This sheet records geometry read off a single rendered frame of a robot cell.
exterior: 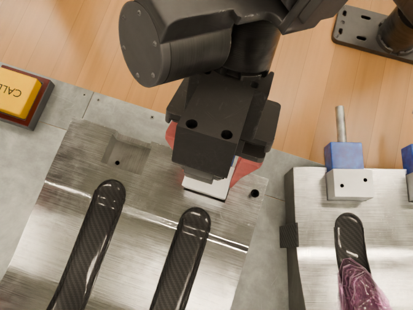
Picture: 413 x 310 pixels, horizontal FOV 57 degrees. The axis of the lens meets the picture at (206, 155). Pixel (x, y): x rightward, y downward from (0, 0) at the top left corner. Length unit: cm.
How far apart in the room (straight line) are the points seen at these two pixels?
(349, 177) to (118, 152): 30
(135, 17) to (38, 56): 43
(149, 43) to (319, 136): 40
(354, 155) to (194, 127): 30
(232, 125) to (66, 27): 47
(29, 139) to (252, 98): 40
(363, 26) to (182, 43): 49
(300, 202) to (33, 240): 33
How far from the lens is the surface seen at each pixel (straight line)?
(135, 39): 27
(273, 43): 31
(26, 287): 51
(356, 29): 70
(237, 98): 30
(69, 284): 50
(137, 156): 51
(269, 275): 56
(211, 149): 26
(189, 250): 47
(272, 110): 38
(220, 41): 27
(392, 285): 53
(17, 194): 61
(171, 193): 47
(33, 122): 62
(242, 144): 35
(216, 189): 42
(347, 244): 54
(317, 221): 52
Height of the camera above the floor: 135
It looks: 75 degrees down
